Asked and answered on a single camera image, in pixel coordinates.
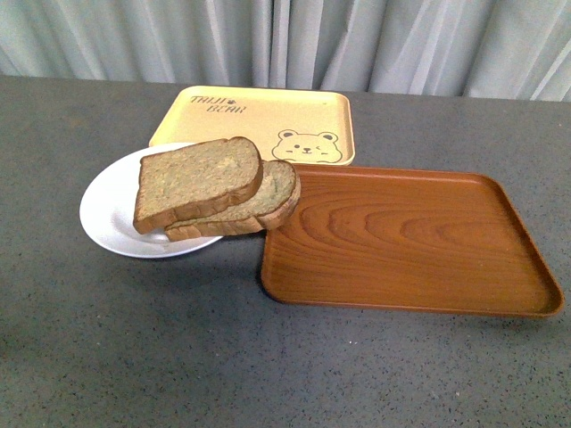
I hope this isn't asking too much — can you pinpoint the grey curtain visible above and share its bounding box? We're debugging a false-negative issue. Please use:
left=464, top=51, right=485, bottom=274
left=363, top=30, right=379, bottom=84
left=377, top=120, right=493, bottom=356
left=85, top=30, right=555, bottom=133
left=1, top=1, right=570, bottom=102

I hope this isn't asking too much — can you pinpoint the lower bread slice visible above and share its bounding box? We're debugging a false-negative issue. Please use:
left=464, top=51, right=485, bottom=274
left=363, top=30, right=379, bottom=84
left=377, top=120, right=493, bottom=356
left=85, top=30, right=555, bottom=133
left=165, top=160, right=301, bottom=241

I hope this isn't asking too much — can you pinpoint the brown bread slice top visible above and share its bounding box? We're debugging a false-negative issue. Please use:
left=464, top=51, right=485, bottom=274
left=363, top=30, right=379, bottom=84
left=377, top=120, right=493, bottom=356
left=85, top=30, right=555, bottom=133
left=133, top=136, right=263, bottom=235

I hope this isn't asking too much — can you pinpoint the white round plate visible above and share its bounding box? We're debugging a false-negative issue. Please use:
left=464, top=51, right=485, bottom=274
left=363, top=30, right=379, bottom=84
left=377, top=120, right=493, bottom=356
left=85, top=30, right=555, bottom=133
left=79, top=143, right=220, bottom=259

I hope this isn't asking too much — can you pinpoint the yellow bear tray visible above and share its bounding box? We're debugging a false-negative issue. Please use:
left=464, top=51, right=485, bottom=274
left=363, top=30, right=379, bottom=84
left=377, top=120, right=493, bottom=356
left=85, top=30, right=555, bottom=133
left=149, top=86, right=355, bottom=165

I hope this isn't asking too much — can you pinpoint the brown wooden tray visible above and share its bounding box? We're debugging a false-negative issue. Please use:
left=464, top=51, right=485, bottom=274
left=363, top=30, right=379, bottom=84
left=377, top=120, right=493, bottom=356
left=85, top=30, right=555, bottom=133
left=261, top=165, right=565, bottom=317

